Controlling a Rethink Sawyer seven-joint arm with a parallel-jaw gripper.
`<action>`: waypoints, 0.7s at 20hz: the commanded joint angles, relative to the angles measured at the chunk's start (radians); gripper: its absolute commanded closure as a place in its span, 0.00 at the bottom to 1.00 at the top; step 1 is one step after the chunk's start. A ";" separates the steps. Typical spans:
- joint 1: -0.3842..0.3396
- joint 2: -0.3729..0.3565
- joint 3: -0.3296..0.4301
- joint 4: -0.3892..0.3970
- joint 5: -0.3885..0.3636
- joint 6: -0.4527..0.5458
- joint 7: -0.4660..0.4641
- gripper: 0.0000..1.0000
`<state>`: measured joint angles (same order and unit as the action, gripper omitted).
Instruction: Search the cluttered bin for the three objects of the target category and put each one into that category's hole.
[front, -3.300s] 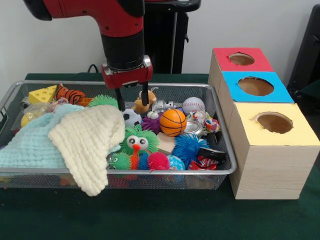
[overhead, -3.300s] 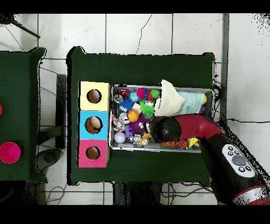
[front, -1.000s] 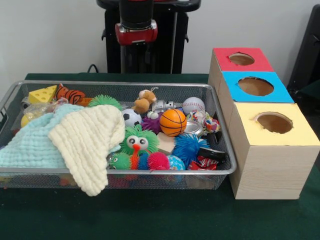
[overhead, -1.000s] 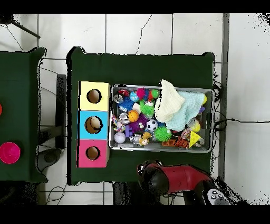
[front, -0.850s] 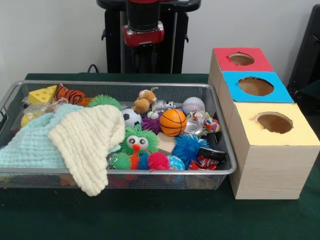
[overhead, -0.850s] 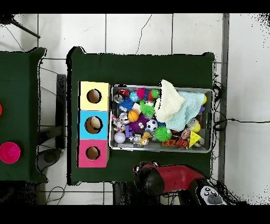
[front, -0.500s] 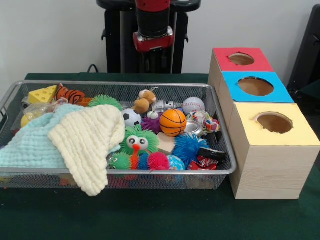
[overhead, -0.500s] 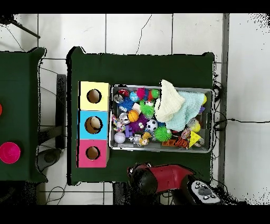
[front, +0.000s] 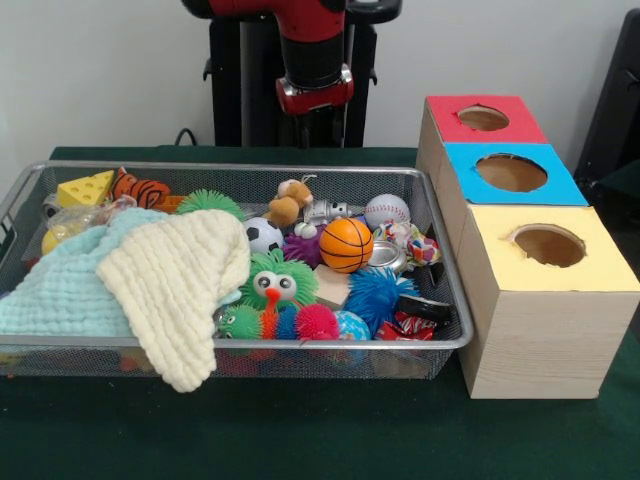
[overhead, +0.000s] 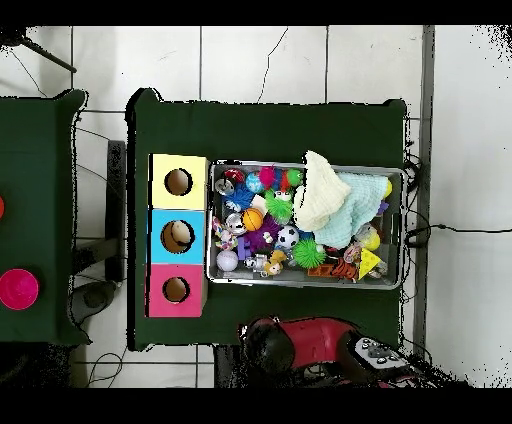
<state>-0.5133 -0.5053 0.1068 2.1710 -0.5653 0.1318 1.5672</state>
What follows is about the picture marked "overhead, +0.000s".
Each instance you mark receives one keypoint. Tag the black tripod leg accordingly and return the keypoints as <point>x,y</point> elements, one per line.
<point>48,58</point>

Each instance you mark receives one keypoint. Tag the multicolour spiky caterpillar toy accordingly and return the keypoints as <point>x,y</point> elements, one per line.
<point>267,176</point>

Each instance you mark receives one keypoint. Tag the yellow cheese wedge toy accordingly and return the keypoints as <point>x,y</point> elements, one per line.
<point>368,260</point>

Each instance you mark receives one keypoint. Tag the silver mesh bin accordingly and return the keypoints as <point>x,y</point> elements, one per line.
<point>236,279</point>

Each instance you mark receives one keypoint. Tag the black upright panel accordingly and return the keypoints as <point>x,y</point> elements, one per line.
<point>116,200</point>

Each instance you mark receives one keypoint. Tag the orange basketball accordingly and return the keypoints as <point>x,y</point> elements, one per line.
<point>252,218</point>

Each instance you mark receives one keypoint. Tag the blue spiky ball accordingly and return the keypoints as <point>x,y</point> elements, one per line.
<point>240,196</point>

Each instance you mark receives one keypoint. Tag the green spiky monster with eyes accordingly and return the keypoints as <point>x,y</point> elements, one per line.
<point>278,208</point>

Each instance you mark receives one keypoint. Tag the grey round base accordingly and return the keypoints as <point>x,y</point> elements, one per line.
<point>94,298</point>

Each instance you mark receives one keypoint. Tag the silver robot toy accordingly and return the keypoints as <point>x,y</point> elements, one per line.
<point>256,262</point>

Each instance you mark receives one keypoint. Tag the white baseball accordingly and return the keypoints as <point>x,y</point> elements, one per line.
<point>227,260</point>

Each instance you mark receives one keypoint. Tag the light blue waffle cloth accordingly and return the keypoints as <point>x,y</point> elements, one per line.
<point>356,208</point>

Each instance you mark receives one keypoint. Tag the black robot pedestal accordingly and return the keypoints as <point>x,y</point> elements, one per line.
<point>228,368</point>

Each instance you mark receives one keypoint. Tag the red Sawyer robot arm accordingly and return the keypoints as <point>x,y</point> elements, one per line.
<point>320,340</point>

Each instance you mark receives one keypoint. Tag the cream waffle cloth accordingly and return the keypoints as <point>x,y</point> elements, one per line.
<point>320,196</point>

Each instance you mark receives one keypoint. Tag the brown plush animal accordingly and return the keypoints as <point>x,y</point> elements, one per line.
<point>275,264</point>

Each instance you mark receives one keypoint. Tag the wooden box with three holes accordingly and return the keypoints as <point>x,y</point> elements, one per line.
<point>192,248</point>

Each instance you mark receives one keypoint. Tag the dark green side tablecloth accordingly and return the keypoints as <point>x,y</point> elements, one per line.
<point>36,160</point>

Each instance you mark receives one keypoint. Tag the small soccer ball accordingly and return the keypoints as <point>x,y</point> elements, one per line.
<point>288,236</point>

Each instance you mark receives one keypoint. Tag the pink bowl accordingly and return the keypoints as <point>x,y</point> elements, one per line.
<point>18,290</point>

